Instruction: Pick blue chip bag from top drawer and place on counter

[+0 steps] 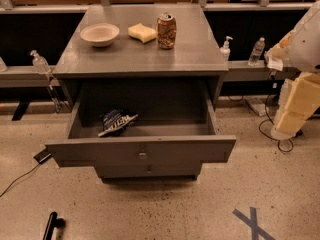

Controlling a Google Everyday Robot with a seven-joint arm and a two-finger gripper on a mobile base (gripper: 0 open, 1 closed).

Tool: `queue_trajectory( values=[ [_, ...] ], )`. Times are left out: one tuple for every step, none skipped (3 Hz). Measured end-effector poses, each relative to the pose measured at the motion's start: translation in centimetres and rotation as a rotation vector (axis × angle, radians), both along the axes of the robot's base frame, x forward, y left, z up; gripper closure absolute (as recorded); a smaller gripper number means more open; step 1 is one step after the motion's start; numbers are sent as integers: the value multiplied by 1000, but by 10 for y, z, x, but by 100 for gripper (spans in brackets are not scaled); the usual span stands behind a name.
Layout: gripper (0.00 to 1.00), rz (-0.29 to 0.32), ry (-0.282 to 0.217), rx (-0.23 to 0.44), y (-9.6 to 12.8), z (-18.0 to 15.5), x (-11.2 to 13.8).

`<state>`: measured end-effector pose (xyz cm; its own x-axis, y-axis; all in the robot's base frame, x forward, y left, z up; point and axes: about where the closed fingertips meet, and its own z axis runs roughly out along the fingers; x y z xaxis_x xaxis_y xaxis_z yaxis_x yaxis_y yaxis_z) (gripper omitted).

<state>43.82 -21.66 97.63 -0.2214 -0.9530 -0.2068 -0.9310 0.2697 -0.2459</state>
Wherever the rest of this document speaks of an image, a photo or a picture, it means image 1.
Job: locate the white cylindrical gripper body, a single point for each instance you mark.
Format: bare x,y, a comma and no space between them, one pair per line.
306,45

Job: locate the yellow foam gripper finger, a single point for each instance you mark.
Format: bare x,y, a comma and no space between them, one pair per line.
302,95
286,125

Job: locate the blue chip bag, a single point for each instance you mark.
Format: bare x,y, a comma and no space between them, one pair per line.
115,121

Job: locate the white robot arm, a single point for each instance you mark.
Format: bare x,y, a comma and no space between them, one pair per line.
305,46

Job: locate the lower grey drawer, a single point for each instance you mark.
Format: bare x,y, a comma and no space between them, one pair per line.
109,172

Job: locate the open grey top drawer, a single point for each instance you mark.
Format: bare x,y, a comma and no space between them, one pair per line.
168,131

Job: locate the clear water bottle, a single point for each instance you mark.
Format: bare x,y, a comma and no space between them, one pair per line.
256,52

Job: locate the right sanitizer pump bottle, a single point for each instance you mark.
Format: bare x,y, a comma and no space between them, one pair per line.
225,49

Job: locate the sanitizer pump bottle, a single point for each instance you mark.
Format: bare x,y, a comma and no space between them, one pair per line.
40,63
225,49

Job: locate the orange soda can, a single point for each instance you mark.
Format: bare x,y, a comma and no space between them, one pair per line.
166,31

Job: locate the yellow sponge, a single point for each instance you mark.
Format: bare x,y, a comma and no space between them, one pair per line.
142,33

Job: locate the grey cabinet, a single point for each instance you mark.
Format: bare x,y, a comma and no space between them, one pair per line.
130,67

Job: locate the white bowl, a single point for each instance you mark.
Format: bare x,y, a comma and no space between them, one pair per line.
100,35

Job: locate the left sanitizer pump bottle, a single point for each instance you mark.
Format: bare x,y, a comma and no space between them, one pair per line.
40,63

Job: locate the black box on floor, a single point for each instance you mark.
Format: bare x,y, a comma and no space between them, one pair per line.
42,156

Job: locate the black handle object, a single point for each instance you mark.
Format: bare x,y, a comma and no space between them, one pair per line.
53,222

